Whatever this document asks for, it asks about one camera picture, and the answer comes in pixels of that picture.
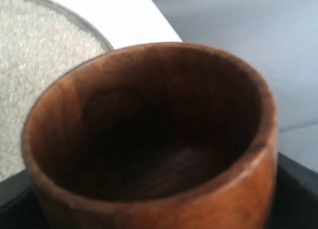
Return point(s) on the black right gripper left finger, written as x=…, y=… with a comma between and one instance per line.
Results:
x=19, y=208

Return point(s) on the round steel rice plate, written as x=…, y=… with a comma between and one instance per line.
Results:
x=39, y=41

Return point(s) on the brown wooden cup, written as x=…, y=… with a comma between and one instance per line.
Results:
x=155, y=136

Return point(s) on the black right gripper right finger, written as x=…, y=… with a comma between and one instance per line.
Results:
x=296, y=198

